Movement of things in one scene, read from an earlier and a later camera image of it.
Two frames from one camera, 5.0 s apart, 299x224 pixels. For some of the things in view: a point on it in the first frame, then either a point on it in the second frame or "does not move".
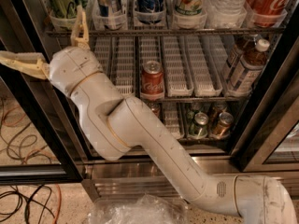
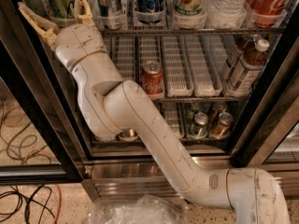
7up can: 190,0 does not move
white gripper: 73,68 to 78,43
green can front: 64,0 does not move
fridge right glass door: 267,138 does not move
